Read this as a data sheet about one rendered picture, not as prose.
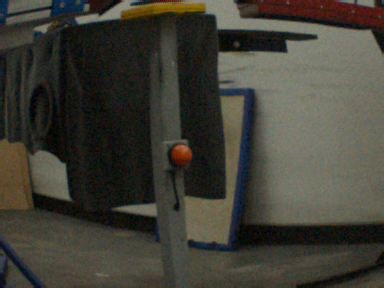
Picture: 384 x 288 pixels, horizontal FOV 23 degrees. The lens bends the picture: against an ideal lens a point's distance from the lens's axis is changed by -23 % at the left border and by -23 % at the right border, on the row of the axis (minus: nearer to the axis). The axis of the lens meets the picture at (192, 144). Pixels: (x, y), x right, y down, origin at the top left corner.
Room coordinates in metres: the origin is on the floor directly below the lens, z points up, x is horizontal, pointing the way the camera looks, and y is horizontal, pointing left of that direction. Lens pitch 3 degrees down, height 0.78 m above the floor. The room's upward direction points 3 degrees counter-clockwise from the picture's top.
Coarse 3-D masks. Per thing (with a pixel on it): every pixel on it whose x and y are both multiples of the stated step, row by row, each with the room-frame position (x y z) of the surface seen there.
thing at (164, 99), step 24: (168, 24) 2.20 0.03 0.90; (168, 48) 2.20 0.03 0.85; (168, 72) 2.19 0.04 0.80; (168, 96) 2.19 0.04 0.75; (168, 120) 2.19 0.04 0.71; (168, 144) 2.18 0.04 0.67; (168, 168) 2.17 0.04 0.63; (168, 192) 2.19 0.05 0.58; (168, 216) 2.19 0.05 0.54; (168, 240) 2.19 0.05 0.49; (168, 264) 2.20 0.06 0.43
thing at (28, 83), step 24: (24, 48) 2.57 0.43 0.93; (48, 48) 2.44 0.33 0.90; (24, 72) 2.57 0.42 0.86; (48, 72) 2.43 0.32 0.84; (0, 96) 2.75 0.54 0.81; (24, 96) 2.57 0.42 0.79; (48, 96) 2.43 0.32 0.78; (0, 120) 2.75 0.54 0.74; (24, 120) 2.58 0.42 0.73; (48, 120) 2.42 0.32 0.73; (24, 144) 2.60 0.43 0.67; (48, 144) 2.44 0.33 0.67
